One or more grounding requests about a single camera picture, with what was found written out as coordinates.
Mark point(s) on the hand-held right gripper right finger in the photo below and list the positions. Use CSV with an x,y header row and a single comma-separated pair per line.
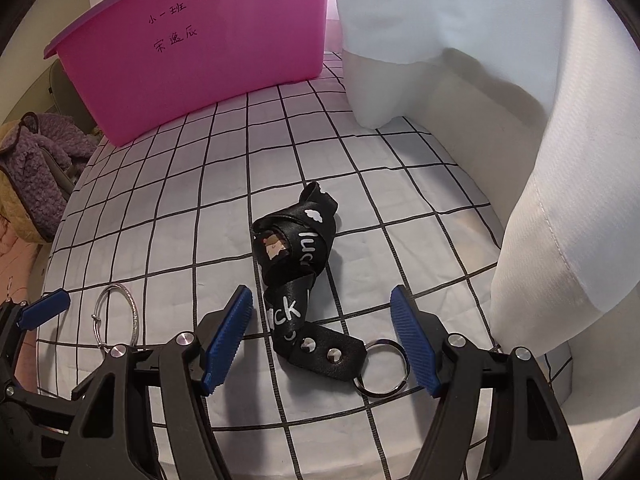
x,y
415,340

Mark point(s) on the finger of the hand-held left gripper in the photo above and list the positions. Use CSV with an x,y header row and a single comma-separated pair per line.
x,y
30,405
42,308

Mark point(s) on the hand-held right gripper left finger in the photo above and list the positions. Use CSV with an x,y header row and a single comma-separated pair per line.
x,y
227,340

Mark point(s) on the pink plastic bin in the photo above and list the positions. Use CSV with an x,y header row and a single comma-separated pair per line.
x,y
200,60

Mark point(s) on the pink blanket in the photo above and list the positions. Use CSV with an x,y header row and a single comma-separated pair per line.
x,y
17,270

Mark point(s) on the purple fleece jacket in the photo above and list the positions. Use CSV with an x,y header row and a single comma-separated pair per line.
x,y
40,160

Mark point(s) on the white checked bed sheet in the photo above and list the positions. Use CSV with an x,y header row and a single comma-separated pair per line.
x,y
200,185

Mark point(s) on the white curtain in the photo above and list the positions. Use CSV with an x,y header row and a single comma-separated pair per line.
x,y
575,160

